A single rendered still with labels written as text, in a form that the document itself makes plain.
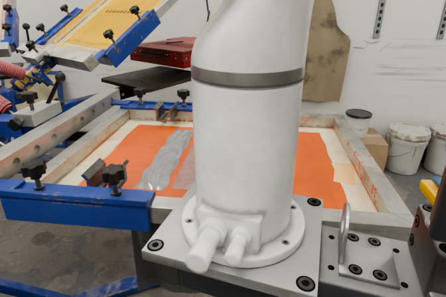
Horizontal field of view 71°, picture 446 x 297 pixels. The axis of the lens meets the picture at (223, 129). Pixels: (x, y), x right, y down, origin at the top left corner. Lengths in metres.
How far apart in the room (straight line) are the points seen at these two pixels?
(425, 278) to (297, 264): 0.10
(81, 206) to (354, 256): 0.49
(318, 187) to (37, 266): 1.71
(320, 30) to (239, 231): 2.54
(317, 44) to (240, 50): 2.55
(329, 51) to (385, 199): 2.17
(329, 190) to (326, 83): 2.12
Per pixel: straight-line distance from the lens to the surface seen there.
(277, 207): 0.28
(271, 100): 0.23
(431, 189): 0.87
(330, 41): 2.77
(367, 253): 0.35
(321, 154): 0.92
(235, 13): 0.22
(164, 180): 0.76
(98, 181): 0.72
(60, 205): 0.69
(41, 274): 2.08
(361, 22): 2.87
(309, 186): 0.76
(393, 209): 0.68
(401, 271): 0.35
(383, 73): 3.00
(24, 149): 0.85
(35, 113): 0.96
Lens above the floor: 1.35
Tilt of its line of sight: 22 degrees down
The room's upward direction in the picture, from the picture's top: straight up
